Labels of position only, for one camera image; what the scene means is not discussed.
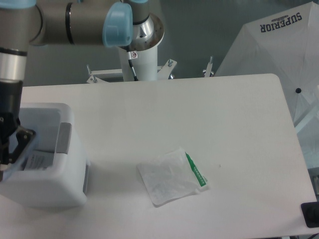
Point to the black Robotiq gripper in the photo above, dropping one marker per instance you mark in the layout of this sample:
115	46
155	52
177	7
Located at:
25	139

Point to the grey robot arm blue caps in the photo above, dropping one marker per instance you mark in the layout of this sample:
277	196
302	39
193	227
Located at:
127	24

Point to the paper sheet in trash can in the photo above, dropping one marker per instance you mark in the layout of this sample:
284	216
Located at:
39	160

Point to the white plastic trash can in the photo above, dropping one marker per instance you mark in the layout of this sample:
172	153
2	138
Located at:
55	171

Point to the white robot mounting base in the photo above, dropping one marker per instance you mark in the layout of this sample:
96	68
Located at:
135	66

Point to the clear plastic bag green strip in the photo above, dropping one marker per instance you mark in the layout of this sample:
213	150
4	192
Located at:
172	176

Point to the white Superior umbrella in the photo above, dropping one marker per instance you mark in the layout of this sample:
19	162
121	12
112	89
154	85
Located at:
285	44

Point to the black device at table corner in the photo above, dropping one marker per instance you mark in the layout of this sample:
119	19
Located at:
310	212

